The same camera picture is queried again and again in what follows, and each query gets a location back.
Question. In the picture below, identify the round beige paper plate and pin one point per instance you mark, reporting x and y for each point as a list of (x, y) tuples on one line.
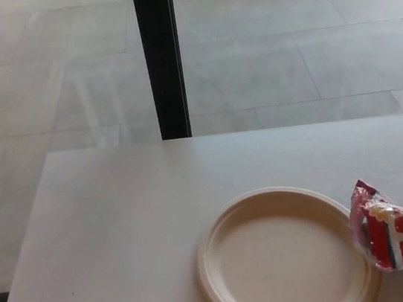
[(276, 257)]

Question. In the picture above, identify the red white sunflower seed bag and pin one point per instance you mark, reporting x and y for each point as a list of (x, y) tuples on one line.
[(387, 241)]

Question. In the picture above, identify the black vertical window frame post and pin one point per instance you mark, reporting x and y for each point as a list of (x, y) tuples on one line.
[(161, 59)]

